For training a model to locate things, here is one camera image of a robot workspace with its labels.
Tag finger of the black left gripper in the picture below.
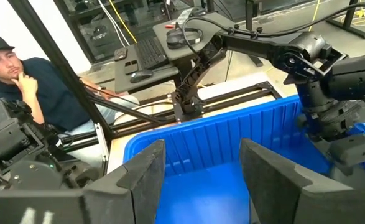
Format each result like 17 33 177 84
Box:
328 133 365 167

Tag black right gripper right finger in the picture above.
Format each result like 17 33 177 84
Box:
239 138 365 224

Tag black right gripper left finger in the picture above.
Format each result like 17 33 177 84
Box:
0 139 166 224

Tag blue plastic bin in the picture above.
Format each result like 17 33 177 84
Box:
122 95 365 224

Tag black computer mouse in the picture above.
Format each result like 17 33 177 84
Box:
129 68 154 83

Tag person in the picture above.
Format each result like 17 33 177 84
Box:
0 34 139 169

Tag black keyboard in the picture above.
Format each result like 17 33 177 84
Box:
134 36 170 70

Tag grey computer desk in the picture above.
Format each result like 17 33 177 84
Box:
113 11 238 94

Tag person's hand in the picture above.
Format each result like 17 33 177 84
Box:
10 72 39 101

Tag black headphones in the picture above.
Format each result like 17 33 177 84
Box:
165 27 204 50

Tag white paper label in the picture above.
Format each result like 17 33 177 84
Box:
175 7 196 26

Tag black aluminium table frame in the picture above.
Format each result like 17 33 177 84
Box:
60 80 283 153

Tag long yellow floor cable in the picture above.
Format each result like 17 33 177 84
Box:
308 0 321 32

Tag black aluminium frame post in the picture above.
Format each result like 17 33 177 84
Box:
7 0 116 144

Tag black glass wall frame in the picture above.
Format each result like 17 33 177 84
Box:
53 0 208 65

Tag yellow hanging cable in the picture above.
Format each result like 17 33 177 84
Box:
108 0 138 44

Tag white cable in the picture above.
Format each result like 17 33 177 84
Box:
97 0 130 47

